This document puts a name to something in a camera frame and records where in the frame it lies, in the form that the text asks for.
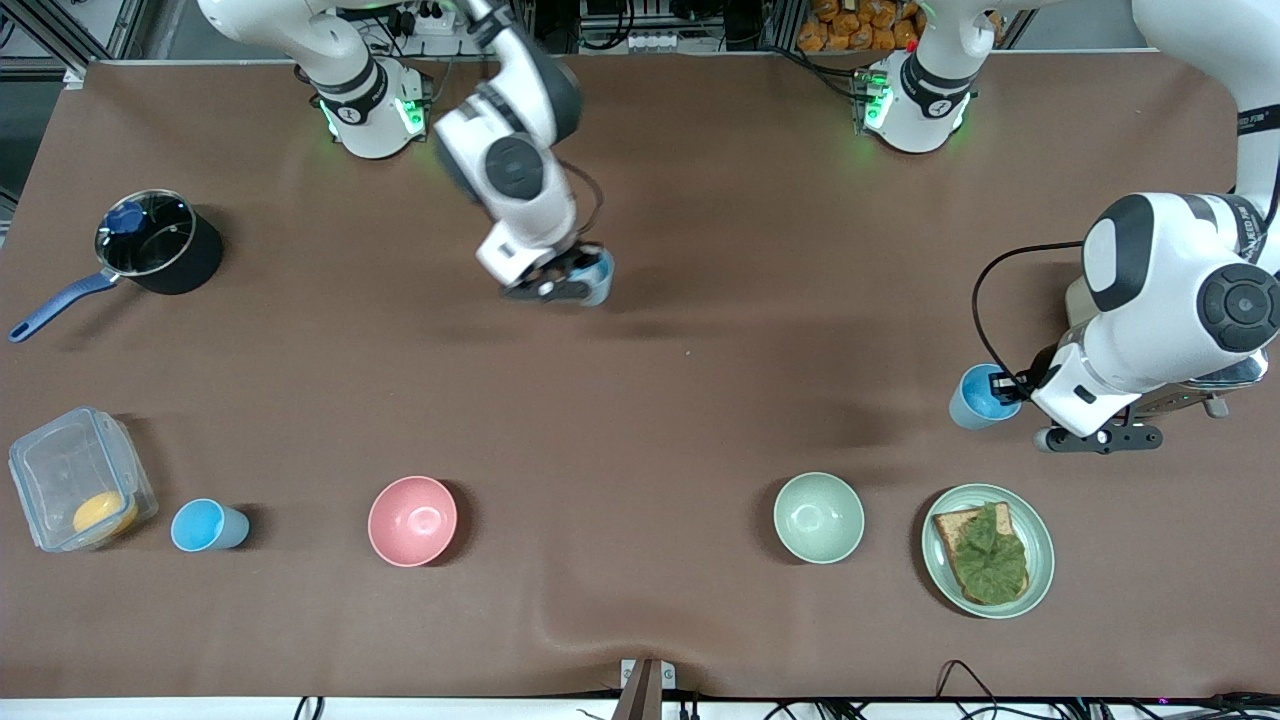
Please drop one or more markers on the brown table cover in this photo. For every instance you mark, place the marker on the brown table cover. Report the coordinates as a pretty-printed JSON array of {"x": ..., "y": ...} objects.
[{"x": 640, "y": 420}]

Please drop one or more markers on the beige chrome toaster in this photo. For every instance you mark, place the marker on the beige chrome toaster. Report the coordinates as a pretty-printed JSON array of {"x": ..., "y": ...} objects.
[{"x": 1240, "y": 372}]

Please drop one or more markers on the aluminium frame rail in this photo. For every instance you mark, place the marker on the aluminium frame rail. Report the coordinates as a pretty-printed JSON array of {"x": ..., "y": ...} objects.
[{"x": 120, "y": 30}]

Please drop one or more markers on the clear plastic storage container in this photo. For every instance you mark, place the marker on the clear plastic storage container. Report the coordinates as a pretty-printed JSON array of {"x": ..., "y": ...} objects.
[{"x": 60, "y": 470}]

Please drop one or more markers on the pale green plate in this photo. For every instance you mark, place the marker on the pale green plate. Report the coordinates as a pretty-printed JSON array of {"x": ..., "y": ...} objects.
[{"x": 1042, "y": 548}]

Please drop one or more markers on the blue plastic cup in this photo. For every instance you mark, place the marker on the blue plastic cup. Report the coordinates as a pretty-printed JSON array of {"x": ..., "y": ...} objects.
[
  {"x": 205, "y": 525},
  {"x": 968, "y": 410},
  {"x": 603, "y": 288}
]

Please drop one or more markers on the pale green bowl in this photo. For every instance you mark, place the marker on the pale green bowl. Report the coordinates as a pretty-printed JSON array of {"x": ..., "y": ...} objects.
[{"x": 818, "y": 517}]

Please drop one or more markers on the pink bowl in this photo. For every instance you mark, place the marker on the pink bowl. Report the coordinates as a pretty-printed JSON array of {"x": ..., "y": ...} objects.
[{"x": 412, "y": 520}]

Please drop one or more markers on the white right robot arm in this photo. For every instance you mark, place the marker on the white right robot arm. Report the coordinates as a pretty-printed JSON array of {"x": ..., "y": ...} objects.
[{"x": 365, "y": 120}]

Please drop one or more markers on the white power strip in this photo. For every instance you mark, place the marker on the white power strip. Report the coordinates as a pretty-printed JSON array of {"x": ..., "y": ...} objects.
[{"x": 435, "y": 22}]

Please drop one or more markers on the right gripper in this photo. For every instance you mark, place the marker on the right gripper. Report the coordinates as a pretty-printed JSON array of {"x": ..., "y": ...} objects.
[{"x": 571, "y": 262}]

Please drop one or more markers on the bag of orange buns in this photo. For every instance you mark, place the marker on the bag of orange buns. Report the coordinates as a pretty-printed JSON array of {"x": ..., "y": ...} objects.
[{"x": 850, "y": 30}]

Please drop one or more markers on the green lettuce leaf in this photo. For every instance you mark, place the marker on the green lettuce leaf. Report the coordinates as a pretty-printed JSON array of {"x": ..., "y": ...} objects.
[{"x": 990, "y": 560}]

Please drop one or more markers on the grey camera stand bracket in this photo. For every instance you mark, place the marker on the grey camera stand bracket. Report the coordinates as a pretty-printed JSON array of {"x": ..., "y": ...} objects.
[{"x": 645, "y": 690}]

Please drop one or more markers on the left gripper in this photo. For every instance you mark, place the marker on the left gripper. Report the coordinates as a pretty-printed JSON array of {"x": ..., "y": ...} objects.
[{"x": 1022, "y": 387}]

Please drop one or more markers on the brown bread slice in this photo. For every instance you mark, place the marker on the brown bread slice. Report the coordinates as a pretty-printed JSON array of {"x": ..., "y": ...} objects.
[{"x": 950, "y": 527}]

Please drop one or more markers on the orange round food piece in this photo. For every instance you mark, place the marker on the orange round food piece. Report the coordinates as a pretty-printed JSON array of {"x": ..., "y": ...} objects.
[{"x": 100, "y": 513}]

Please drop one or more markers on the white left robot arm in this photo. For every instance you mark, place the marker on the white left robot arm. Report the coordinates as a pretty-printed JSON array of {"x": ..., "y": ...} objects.
[{"x": 920, "y": 110}]

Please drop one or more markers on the glass lid blue knob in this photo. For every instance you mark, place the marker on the glass lid blue knob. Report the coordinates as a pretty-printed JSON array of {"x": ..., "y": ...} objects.
[{"x": 150, "y": 235}]

